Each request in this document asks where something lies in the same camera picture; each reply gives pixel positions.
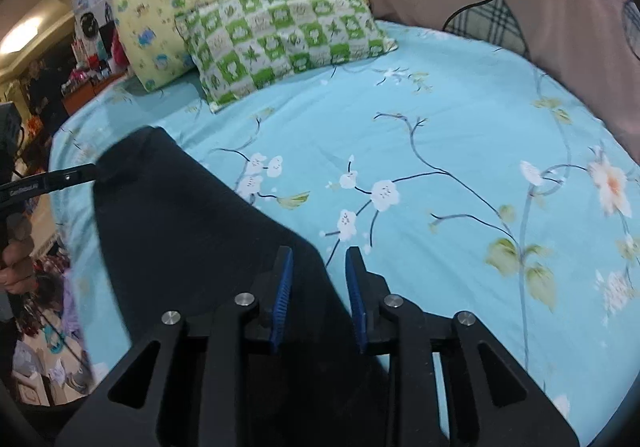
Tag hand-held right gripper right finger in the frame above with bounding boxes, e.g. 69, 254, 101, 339
346, 246, 582, 447

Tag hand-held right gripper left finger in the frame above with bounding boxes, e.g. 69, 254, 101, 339
55, 246, 294, 447

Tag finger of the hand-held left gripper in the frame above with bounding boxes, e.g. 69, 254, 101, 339
0, 163, 99, 208

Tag dark pants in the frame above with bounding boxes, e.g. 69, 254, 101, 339
92, 126, 392, 447

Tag person's left hand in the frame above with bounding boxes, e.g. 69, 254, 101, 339
0, 214, 35, 296

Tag wooden dresser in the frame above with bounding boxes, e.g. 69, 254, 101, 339
62, 71, 128, 118

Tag ceiling light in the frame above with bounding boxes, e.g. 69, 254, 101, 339
0, 9, 50, 58

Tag colourful clutter pile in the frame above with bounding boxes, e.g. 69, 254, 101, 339
10, 222, 96, 403

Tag light blue floral bed sheet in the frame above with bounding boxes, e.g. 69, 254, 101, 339
49, 21, 640, 447

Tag green checked pillow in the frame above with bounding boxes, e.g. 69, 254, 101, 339
175, 0, 399, 114

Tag plaid cloth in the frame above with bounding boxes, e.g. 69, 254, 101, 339
442, 0, 532, 60

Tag wall poster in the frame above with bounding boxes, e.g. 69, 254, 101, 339
71, 0, 119, 58

